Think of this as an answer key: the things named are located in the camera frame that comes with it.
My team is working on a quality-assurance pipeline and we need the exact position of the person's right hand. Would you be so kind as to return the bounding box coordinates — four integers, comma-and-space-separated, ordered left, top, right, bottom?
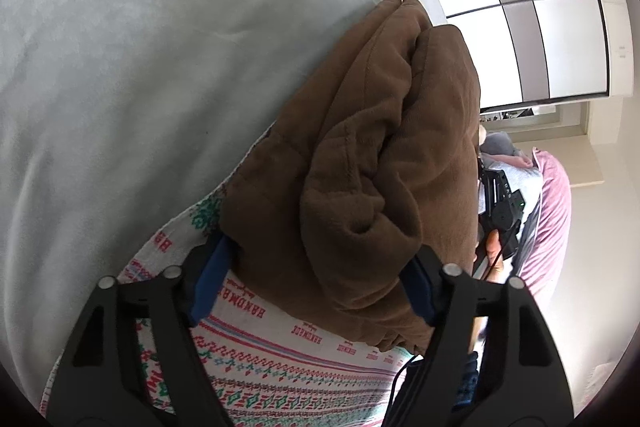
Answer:
471, 228, 507, 284

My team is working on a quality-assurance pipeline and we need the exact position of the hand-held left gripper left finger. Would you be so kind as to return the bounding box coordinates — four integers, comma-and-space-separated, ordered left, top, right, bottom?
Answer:
48, 234, 237, 427

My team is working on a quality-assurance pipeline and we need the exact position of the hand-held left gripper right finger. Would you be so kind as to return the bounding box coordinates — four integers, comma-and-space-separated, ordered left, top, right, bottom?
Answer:
397, 244, 574, 427

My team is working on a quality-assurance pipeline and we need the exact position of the person's right forearm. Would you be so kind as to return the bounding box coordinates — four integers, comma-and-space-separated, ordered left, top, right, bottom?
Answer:
452, 316, 490, 410

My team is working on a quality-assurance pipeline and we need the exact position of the white wardrobe with dark strips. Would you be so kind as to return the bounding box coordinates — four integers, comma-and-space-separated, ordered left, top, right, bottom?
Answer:
417, 0, 632, 114

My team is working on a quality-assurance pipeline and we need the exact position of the brown jacket with fur collar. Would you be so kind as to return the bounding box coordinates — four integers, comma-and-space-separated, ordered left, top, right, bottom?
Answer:
219, 0, 484, 356

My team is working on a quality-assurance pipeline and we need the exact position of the grey bed sheet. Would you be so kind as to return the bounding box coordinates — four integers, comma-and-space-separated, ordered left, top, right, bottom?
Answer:
0, 0, 451, 408

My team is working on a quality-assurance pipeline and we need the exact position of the patterned knit blanket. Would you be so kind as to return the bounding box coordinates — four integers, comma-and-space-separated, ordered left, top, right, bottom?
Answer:
42, 177, 483, 427

